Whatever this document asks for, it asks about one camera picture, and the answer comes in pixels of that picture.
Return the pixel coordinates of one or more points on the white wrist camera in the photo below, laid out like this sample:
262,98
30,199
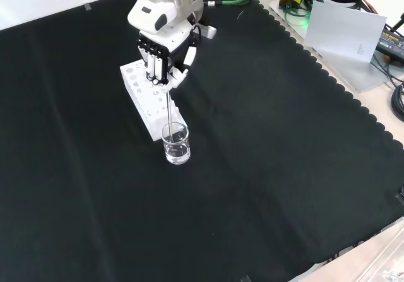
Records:
209,31

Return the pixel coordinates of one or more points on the clear plastic box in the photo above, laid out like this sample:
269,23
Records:
388,260

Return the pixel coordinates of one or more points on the grey metal base plate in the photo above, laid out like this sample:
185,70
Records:
353,74

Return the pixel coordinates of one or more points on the black table cloth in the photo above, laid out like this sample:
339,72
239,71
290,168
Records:
252,168

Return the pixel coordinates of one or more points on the black cloth clip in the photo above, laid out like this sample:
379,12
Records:
400,195

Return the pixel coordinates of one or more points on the clear glass beaker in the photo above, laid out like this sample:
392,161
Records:
177,152

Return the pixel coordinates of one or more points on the pale board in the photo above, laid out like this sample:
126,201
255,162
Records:
344,32

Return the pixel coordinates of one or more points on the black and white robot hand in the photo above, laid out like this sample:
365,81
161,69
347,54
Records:
151,17

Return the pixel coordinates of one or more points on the clear glass rod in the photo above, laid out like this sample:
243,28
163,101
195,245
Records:
169,115

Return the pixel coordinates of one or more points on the black power adapter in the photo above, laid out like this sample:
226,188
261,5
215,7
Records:
391,43

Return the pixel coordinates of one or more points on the white test tube rack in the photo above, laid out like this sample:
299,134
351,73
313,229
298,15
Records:
148,118

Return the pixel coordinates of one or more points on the clear tape strip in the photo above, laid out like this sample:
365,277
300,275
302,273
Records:
88,7

